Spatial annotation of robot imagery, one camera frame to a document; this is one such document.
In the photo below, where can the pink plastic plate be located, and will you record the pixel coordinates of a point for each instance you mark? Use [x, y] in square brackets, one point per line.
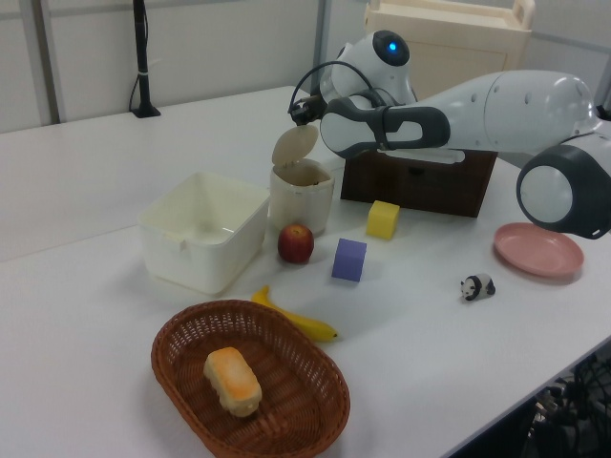
[539, 257]

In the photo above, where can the dark brown drawer box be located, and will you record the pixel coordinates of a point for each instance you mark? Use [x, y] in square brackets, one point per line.
[429, 191]

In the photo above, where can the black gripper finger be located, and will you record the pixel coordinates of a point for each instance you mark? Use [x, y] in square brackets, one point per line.
[300, 119]
[304, 108]

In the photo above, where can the yellow banana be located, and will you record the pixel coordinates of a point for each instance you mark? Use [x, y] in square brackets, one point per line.
[310, 326]

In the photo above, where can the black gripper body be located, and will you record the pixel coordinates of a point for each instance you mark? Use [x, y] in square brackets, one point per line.
[317, 105]

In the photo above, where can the purple foam cube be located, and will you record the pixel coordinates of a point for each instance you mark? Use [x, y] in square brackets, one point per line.
[348, 261]

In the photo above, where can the yellow foam cube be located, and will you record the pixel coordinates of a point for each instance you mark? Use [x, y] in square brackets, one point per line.
[382, 220]

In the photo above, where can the brown and cream cabinet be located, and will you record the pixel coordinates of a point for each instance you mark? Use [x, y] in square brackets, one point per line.
[453, 47]

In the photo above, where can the toasted bread loaf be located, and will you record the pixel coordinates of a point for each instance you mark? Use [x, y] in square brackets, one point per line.
[234, 381]

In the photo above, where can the cream mini trash can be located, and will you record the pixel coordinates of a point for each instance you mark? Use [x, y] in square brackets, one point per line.
[301, 205]

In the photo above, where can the cream trash can lid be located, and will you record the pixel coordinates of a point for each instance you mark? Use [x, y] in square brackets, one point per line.
[293, 145]

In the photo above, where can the brown wicker basket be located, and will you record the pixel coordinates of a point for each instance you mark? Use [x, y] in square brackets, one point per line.
[296, 420]

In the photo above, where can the small panda figurine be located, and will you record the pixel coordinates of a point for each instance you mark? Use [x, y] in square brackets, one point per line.
[479, 287]

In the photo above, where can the white plastic storage bin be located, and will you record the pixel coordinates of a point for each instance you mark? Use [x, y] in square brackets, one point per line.
[191, 267]

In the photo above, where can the red apple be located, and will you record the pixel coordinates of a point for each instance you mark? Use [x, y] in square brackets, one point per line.
[296, 244]

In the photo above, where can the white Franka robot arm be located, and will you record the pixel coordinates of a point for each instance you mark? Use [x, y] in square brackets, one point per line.
[525, 100]

